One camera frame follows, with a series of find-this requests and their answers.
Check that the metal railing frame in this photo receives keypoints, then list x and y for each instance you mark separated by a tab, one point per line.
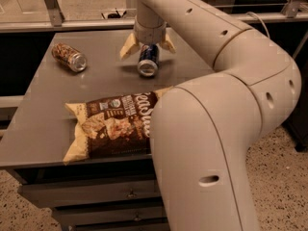
49	15

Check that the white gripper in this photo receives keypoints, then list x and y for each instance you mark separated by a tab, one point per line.
149	32

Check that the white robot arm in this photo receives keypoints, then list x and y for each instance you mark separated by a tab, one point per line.
201	129

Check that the drawer knob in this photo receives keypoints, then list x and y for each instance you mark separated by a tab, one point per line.
137	218
131	195

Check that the top drawer knob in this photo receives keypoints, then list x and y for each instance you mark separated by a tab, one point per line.
131	195

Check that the blue pepsi can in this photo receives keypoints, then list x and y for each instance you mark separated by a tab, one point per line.
149	60

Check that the brown sea salt chip bag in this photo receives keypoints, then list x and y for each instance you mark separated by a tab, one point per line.
112	126

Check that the brown patterned drink can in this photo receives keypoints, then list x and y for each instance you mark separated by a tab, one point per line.
69	57

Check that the grey drawer cabinet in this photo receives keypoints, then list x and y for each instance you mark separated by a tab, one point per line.
63	112

